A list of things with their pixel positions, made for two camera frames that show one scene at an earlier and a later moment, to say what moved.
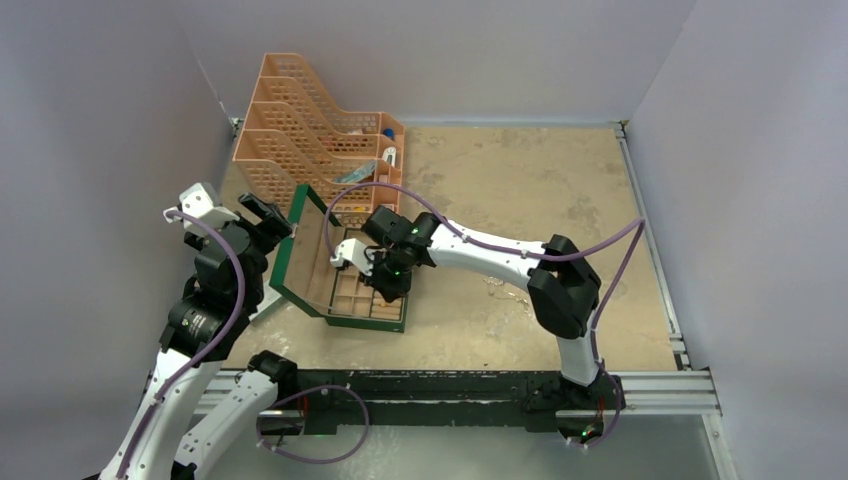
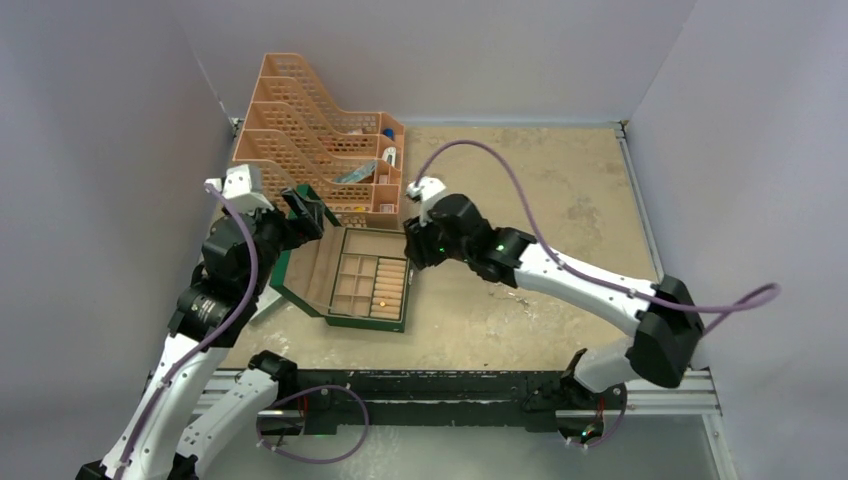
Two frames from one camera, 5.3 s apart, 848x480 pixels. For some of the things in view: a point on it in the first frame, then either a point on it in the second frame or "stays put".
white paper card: [269, 297] stays put
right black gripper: [390, 290] to [419, 235]
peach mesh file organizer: [352, 160] stays put
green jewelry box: [304, 274] stays put
